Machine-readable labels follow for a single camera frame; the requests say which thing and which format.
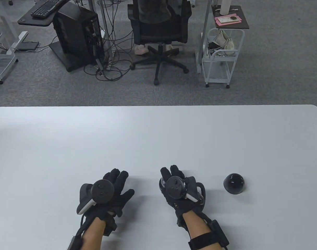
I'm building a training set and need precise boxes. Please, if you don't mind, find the bundle of black cables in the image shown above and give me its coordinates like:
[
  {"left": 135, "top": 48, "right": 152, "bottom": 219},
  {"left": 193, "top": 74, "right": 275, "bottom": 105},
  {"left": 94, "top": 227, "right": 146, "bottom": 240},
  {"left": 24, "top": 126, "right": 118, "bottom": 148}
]
[{"left": 83, "top": 0, "right": 138, "bottom": 81}]

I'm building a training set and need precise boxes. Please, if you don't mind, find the black dice shaker cover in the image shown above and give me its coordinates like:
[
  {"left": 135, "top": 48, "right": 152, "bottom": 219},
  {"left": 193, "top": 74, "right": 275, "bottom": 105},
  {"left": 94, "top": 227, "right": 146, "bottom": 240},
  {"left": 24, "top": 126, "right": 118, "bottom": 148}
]
[{"left": 223, "top": 173, "right": 245, "bottom": 194}]

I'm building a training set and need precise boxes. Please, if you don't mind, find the black computer tower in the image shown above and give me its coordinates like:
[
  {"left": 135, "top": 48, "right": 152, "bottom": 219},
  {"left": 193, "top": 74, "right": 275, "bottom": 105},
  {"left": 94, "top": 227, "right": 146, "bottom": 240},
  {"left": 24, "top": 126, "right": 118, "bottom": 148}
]
[{"left": 52, "top": 1, "right": 105, "bottom": 67}]

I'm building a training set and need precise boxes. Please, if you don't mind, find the person's left hand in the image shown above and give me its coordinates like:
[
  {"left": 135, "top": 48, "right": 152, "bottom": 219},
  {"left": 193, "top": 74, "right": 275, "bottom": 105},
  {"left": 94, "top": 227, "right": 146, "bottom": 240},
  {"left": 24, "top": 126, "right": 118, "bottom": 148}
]
[{"left": 84, "top": 168, "right": 135, "bottom": 236}]

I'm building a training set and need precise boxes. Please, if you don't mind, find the beige handbag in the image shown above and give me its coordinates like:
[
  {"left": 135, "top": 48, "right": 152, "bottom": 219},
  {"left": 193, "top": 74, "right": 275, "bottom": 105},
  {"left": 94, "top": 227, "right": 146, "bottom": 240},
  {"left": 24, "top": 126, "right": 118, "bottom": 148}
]
[{"left": 213, "top": 30, "right": 236, "bottom": 56}]

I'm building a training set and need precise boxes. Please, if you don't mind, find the white bottle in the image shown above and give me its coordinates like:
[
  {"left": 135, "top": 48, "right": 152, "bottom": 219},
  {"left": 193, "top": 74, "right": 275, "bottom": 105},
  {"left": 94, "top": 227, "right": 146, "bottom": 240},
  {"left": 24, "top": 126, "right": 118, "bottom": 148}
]
[{"left": 220, "top": 0, "right": 232, "bottom": 15}]

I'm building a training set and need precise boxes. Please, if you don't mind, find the brown side table top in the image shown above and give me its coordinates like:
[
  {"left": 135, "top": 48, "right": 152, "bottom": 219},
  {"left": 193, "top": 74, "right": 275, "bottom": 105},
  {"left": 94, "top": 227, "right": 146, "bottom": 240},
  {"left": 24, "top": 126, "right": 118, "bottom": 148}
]
[{"left": 212, "top": 5, "right": 249, "bottom": 29}]

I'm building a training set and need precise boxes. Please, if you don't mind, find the black forearm battery pack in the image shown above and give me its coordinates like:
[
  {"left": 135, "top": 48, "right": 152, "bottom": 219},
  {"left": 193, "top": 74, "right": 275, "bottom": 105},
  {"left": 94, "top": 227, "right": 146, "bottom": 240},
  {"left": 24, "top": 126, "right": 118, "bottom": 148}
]
[{"left": 210, "top": 220, "right": 230, "bottom": 247}]

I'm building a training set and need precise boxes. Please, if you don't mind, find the black handheld controller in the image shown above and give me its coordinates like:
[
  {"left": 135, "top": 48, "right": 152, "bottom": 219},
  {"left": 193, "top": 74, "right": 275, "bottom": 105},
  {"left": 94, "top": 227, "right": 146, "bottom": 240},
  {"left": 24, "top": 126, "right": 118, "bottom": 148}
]
[
  {"left": 165, "top": 177, "right": 206, "bottom": 207},
  {"left": 76, "top": 180, "right": 114, "bottom": 215}
]

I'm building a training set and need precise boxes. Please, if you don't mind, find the beige notebook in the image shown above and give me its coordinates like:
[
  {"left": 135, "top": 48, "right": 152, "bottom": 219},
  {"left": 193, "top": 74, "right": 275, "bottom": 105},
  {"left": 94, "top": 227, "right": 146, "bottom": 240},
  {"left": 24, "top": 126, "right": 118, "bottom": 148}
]
[{"left": 217, "top": 16, "right": 240, "bottom": 24}]

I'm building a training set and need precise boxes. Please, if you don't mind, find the white desk leg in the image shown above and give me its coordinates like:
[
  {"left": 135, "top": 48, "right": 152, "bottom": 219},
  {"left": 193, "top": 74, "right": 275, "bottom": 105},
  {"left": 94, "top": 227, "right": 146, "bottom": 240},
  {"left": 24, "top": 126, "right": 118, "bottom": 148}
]
[
  {"left": 0, "top": 8, "right": 28, "bottom": 55},
  {"left": 89, "top": 0, "right": 114, "bottom": 61},
  {"left": 196, "top": 0, "right": 211, "bottom": 74}
]

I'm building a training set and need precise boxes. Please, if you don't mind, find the pink folder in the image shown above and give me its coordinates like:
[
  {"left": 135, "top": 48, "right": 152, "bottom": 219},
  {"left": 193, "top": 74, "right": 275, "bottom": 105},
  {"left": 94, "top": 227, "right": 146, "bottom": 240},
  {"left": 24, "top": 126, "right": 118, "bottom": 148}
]
[{"left": 215, "top": 14, "right": 243, "bottom": 26}]

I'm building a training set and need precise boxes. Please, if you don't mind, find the person's left forearm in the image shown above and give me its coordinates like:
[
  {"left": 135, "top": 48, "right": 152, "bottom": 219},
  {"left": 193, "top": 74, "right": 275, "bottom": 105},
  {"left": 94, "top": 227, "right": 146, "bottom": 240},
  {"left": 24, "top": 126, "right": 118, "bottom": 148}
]
[{"left": 82, "top": 216, "right": 106, "bottom": 250}]

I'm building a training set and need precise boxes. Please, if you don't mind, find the black forearm strap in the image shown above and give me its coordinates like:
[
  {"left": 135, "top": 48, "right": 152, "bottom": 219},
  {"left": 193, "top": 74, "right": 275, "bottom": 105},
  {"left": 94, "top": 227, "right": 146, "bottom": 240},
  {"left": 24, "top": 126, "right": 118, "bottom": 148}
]
[{"left": 188, "top": 232, "right": 223, "bottom": 250}]

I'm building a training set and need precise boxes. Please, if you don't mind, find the black wrist sensor box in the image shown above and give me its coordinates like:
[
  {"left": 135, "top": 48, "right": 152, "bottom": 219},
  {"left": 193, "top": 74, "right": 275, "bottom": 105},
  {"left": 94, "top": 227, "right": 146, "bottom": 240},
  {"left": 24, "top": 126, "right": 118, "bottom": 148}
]
[{"left": 67, "top": 236, "right": 83, "bottom": 250}]

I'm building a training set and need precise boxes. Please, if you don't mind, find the black tower stand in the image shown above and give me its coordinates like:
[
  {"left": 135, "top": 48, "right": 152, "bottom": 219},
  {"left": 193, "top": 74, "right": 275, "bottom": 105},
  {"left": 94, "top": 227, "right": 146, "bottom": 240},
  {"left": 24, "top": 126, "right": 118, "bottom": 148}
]
[{"left": 49, "top": 42, "right": 96, "bottom": 73}]

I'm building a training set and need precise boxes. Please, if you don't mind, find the black keyboard tray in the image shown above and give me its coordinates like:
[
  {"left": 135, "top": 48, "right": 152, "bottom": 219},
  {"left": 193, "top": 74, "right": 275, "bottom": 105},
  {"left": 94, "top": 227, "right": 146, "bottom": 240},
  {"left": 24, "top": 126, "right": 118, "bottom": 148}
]
[{"left": 18, "top": 0, "right": 71, "bottom": 27}]

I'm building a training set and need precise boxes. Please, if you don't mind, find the person's right hand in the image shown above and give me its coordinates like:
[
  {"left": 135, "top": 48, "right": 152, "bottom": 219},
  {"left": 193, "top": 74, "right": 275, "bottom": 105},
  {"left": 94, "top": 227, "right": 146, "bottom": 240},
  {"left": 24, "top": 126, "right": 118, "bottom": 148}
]
[{"left": 160, "top": 165, "right": 206, "bottom": 227}]

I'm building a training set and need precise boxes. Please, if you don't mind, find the black office chair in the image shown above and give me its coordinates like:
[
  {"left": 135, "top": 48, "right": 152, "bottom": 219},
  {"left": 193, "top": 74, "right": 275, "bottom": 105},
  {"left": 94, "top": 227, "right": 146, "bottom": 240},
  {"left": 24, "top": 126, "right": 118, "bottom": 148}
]
[{"left": 127, "top": 0, "right": 193, "bottom": 86}]

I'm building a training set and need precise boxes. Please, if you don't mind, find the black keyboard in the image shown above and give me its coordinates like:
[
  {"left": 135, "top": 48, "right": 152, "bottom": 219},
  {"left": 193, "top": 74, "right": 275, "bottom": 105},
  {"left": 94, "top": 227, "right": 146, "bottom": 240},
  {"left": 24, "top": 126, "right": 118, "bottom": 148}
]
[{"left": 31, "top": 0, "right": 64, "bottom": 18}]

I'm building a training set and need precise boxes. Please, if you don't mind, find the black box on floor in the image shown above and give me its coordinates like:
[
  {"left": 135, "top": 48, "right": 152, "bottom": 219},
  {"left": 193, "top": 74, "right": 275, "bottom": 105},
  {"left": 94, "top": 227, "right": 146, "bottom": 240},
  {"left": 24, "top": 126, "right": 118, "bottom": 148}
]
[{"left": 18, "top": 41, "right": 39, "bottom": 51}]

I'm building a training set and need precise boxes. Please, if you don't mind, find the person's right forearm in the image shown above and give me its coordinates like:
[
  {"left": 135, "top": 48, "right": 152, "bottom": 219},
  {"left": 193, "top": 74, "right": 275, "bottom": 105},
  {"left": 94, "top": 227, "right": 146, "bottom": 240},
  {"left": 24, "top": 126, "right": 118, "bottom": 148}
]
[{"left": 183, "top": 210, "right": 219, "bottom": 250}]

